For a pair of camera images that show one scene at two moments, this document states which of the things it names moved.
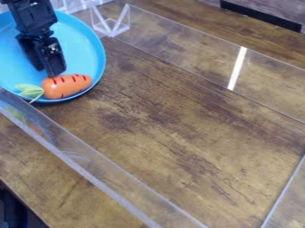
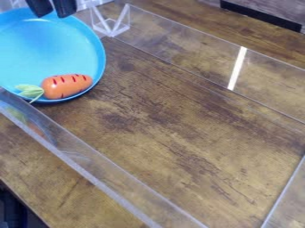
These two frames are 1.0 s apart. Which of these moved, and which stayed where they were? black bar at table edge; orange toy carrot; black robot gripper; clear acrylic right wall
Moved: black robot gripper
Stayed: orange toy carrot; black bar at table edge; clear acrylic right wall
